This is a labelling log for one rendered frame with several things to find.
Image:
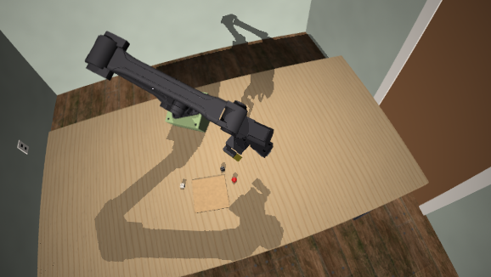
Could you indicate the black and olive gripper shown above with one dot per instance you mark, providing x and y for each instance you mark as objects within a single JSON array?
[{"x": 231, "y": 143}]

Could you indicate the tan flat mat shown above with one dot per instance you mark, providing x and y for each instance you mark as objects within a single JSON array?
[{"x": 210, "y": 194}]

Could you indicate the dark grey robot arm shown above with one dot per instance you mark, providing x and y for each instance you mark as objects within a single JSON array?
[{"x": 108, "y": 56}]

